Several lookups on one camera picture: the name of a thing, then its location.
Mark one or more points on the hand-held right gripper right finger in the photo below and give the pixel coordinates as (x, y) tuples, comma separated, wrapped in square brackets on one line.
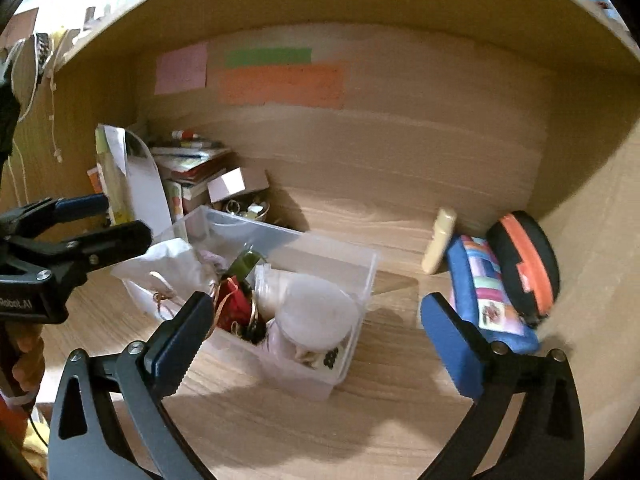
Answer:
[(450, 350)]

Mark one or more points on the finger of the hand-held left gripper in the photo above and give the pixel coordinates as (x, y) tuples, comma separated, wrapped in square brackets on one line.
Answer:
[(80, 206), (115, 240)]

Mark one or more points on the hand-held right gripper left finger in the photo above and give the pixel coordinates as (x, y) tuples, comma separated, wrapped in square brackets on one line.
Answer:
[(175, 345)]

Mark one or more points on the white pouch with gold ribbon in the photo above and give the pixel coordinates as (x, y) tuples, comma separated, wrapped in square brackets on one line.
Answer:
[(165, 265)]

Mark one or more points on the red pouch with gold ribbon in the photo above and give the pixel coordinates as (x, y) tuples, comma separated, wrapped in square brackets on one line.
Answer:
[(235, 305)]

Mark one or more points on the clear plastic storage box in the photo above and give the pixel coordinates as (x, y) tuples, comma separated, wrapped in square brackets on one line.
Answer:
[(310, 380)]

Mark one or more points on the wooden desktop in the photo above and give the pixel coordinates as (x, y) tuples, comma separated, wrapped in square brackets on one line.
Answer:
[(280, 430)]

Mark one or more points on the person's left hand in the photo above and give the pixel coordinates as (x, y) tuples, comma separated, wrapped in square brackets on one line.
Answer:
[(27, 360)]

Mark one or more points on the orange booklet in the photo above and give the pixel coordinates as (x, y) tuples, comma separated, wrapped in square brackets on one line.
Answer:
[(95, 180)]

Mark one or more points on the yellow-green plastic folder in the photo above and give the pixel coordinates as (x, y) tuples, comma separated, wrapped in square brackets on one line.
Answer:
[(112, 185)]

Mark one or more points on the white paper pad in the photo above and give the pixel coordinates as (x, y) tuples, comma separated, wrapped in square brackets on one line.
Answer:
[(145, 185)]

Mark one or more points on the blue patchwork pencil case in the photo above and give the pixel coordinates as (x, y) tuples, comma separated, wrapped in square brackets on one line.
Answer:
[(480, 290)]

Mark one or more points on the handwritten paper sheets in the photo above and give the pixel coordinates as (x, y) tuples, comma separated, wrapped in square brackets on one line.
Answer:
[(112, 140)]

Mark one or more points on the stack of books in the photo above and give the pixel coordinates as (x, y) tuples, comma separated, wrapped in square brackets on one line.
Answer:
[(190, 165)]

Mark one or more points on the small clear plastic bag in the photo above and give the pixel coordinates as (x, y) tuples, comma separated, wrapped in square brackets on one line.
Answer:
[(267, 290)]

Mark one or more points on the dark green glass bottle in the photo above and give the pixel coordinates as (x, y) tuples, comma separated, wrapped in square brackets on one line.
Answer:
[(245, 262)]

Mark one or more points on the cream plastic tube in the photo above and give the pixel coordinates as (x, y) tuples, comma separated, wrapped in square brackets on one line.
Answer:
[(439, 240)]

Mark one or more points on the black beaded trinket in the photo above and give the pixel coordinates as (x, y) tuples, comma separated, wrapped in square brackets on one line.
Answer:
[(327, 358)]

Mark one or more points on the red cap glue stick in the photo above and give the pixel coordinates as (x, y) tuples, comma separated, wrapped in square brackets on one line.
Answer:
[(185, 135)]

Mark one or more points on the black orange round case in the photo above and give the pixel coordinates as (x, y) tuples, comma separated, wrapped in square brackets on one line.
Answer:
[(540, 260)]

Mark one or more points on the small white cardboard box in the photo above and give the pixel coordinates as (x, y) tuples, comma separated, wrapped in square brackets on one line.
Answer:
[(232, 182)]

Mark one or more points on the white bowl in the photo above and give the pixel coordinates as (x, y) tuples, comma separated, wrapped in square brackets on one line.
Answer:
[(250, 210)]

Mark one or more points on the orange yellow cloth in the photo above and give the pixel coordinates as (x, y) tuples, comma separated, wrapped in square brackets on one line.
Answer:
[(20, 440)]

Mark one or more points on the pink paper note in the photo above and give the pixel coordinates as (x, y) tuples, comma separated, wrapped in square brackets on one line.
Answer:
[(180, 67)]

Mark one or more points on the orange paper note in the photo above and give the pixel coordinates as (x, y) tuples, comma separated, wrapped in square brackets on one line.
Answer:
[(280, 85)]

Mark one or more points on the green paper note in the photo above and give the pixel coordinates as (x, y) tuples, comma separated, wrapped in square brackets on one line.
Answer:
[(267, 56)]

